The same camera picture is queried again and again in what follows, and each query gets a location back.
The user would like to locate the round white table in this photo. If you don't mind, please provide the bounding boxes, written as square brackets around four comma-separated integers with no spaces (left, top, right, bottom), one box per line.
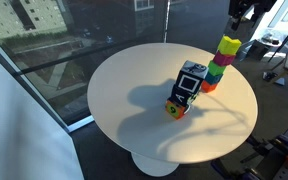
[0,0,242,133]

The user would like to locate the magenta block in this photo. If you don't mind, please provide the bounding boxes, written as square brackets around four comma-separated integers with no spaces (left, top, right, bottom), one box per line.
[212,50,236,67]

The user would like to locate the blue block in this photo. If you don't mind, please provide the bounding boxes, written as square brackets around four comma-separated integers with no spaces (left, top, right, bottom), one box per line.
[204,71,224,86]

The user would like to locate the small dark floor object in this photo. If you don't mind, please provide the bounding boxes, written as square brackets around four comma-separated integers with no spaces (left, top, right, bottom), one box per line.
[262,70,279,83]

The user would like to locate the black letter patterned cube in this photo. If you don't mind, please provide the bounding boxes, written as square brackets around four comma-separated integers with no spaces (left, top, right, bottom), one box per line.
[168,83,200,108]

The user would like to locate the black white patterned cube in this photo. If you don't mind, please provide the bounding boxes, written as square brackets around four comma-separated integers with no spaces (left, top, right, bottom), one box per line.
[175,60,209,95]

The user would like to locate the black blue clamp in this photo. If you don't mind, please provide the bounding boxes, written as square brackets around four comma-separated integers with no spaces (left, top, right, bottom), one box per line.
[211,157,262,180]

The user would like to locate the orange block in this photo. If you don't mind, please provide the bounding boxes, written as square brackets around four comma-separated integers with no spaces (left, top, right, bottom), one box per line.
[200,80,219,94]

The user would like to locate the grey flat floor piece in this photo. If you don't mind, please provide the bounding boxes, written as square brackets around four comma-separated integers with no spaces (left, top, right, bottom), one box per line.
[273,77,287,87]

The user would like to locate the orange number patterned cube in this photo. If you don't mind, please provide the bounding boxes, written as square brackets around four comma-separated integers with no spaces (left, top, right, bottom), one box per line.
[165,97,195,120]

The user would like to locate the yellow block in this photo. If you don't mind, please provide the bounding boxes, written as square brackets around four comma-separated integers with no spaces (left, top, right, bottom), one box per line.
[217,35,243,56]

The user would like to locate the white table pedestal base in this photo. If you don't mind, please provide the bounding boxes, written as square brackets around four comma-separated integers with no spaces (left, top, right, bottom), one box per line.
[130,151,180,178]

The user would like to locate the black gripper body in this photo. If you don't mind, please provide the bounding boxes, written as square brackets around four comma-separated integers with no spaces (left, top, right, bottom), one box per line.
[228,0,278,17]

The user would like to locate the black folding stand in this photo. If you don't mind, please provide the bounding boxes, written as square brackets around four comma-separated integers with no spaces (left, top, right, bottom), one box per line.
[267,23,288,64]

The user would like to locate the green block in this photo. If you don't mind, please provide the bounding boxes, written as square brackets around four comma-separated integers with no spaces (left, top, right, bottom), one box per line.
[207,60,227,77]

